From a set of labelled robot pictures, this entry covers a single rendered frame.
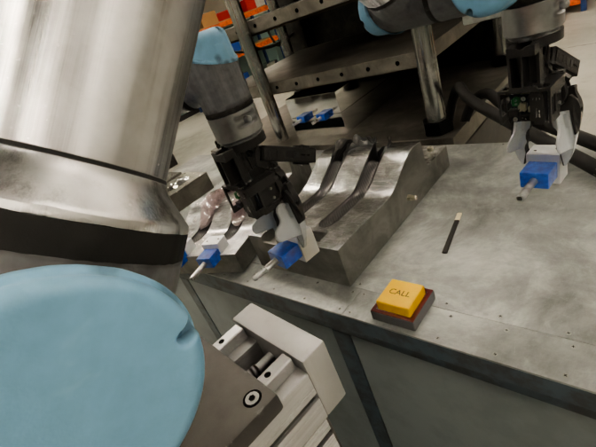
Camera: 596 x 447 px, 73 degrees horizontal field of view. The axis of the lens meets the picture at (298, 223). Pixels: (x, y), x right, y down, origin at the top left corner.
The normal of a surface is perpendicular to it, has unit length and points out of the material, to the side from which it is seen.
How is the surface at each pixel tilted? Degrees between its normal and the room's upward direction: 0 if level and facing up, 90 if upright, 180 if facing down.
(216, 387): 0
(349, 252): 90
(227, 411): 0
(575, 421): 90
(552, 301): 0
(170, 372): 96
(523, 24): 90
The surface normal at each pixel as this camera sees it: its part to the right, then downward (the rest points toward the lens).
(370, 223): 0.73, 0.09
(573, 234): -0.33, -0.83
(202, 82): -0.22, 0.54
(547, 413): -0.60, 0.56
